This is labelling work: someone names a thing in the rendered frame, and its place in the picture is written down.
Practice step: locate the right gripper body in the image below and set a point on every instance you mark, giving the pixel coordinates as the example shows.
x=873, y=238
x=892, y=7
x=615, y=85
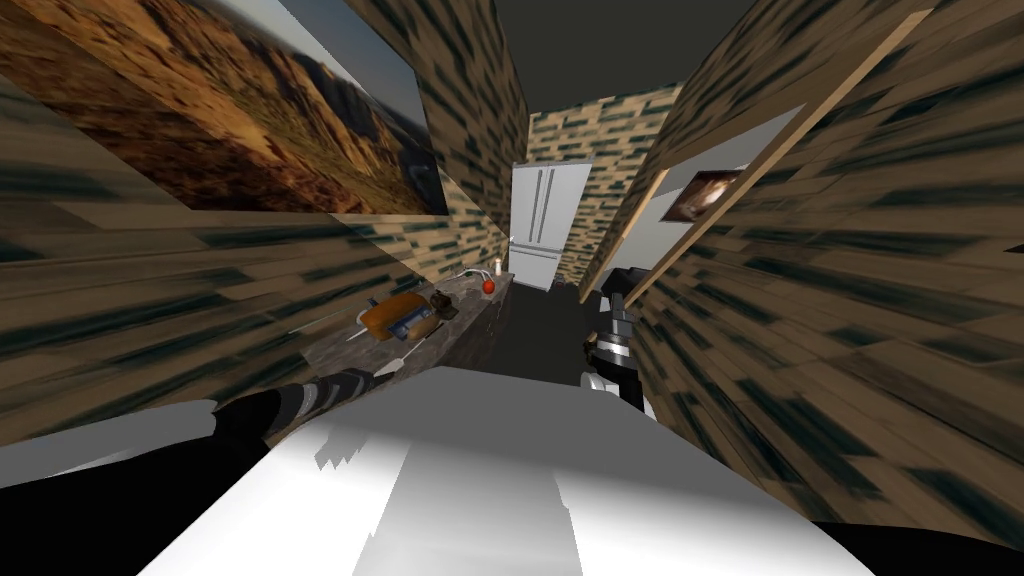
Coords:
x=626, y=282

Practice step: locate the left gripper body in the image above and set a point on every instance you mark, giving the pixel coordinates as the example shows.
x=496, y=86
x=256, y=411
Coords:
x=364, y=381

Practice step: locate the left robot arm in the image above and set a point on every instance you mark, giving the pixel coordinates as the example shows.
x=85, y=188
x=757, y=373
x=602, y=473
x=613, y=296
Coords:
x=120, y=512

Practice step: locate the white refrigerator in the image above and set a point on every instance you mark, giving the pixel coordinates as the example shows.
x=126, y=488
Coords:
x=552, y=216

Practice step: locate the dark brown mug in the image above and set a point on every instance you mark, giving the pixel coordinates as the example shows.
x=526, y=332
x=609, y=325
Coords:
x=443, y=305

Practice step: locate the small brown framed picture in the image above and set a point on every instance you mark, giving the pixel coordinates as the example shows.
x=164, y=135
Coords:
x=704, y=196

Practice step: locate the red apple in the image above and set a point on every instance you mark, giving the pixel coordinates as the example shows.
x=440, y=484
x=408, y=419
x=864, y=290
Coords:
x=488, y=286

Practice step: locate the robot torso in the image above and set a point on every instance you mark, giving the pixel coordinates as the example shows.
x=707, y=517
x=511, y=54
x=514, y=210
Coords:
x=496, y=496

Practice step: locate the large brown landscape picture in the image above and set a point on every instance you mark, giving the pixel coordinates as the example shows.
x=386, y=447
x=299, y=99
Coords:
x=240, y=104

